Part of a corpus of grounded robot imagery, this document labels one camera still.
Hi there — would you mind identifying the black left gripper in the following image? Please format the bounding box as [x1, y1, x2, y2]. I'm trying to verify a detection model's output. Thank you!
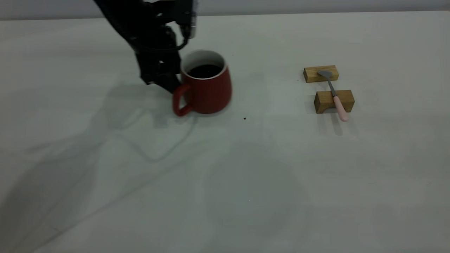
[135, 47, 182, 95]

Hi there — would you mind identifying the red ceramic mug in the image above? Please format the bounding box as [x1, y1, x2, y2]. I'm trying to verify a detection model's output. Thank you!
[172, 50, 233, 117]

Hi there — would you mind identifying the grey spoon pink handle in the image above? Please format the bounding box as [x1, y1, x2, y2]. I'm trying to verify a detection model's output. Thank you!
[317, 70, 349, 122]

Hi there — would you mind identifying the dark coffee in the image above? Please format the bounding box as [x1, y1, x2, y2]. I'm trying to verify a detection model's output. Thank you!
[187, 64, 223, 79]

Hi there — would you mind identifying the flat wooden block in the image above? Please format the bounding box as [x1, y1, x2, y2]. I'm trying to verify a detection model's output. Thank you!
[303, 65, 339, 83]

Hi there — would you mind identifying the notched wooden block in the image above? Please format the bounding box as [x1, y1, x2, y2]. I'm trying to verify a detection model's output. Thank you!
[314, 90, 355, 114]

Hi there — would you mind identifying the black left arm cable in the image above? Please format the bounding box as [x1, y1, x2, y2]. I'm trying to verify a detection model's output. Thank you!
[174, 25, 191, 51]

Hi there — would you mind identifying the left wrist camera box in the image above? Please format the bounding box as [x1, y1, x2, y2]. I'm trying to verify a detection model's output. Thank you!
[175, 0, 197, 39]

